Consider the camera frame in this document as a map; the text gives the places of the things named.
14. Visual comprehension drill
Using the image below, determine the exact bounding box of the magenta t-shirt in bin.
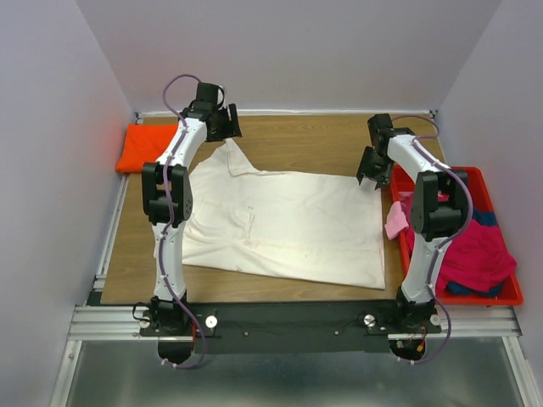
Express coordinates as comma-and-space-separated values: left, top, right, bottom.
398, 190, 518, 293

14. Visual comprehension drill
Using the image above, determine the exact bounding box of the red plastic bin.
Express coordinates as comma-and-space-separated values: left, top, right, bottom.
389, 165, 523, 307

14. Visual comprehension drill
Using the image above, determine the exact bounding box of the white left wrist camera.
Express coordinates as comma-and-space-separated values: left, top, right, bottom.
218, 86, 226, 108

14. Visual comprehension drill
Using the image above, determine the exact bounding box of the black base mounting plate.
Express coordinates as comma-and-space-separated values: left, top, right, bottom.
134, 298, 441, 367

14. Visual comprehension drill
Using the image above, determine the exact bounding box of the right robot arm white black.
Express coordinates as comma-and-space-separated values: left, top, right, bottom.
355, 114, 473, 332

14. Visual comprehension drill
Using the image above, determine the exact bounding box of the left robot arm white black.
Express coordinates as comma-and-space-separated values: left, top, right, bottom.
141, 81, 242, 335

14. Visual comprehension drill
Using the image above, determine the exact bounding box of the navy blue t-shirt in bin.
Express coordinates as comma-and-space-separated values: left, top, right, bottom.
445, 207, 506, 298

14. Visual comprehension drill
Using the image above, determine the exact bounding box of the white t-shirt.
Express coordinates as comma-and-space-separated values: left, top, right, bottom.
182, 141, 385, 290

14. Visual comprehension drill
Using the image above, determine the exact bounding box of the folded orange t-shirt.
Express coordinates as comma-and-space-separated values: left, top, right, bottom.
115, 124, 177, 174

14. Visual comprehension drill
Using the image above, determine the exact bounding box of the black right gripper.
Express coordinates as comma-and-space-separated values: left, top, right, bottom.
354, 147, 394, 190

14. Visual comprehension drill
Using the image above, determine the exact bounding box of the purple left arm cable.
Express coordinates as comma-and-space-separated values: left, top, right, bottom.
157, 74, 209, 371

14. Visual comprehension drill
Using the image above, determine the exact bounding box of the aluminium extrusion rail frame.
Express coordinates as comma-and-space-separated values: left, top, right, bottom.
51, 114, 540, 406

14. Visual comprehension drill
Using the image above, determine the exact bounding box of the light pink t-shirt in bin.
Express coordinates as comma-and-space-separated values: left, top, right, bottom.
384, 201, 409, 240

